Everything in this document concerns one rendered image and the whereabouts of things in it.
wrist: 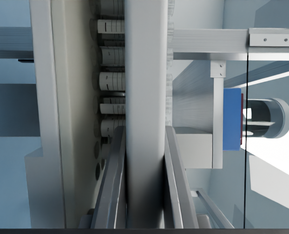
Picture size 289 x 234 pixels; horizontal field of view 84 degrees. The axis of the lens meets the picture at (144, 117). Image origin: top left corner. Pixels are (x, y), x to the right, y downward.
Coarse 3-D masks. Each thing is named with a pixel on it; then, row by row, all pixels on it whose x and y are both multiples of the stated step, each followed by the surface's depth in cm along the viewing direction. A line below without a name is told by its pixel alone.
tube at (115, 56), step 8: (96, 48) 11; (104, 48) 11; (112, 48) 11; (120, 48) 11; (168, 48) 11; (96, 56) 11; (104, 56) 11; (112, 56) 11; (120, 56) 11; (168, 56) 11; (96, 64) 11; (104, 64) 11; (112, 64) 11; (120, 64) 11; (168, 64) 11
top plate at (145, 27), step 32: (128, 0) 7; (160, 0) 7; (128, 32) 7; (160, 32) 7; (128, 64) 7; (160, 64) 7; (128, 96) 8; (160, 96) 8; (128, 128) 8; (160, 128) 8; (128, 160) 8; (160, 160) 8; (128, 192) 8; (160, 192) 8; (128, 224) 9; (160, 224) 9
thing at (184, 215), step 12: (168, 132) 10; (168, 144) 9; (168, 156) 8; (180, 156) 8; (168, 168) 7; (180, 168) 7; (168, 180) 7; (180, 180) 7; (168, 192) 7; (180, 192) 6; (168, 204) 7; (180, 204) 6; (192, 204) 6; (168, 216) 7; (180, 216) 6; (192, 216) 6; (204, 216) 6
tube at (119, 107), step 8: (96, 104) 11; (104, 104) 11; (112, 104) 11; (120, 104) 11; (168, 104) 11; (96, 112) 12; (104, 112) 12; (112, 112) 12; (120, 112) 12; (168, 112) 12
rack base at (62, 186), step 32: (32, 0) 7; (64, 0) 7; (32, 32) 8; (64, 32) 7; (64, 64) 7; (64, 96) 7; (96, 96) 12; (64, 128) 8; (32, 160) 8; (64, 160) 8; (96, 160) 12; (32, 192) 8; (64, 192) 8; (96, 192) 12; (32, 224) 8; (64, 224) 8
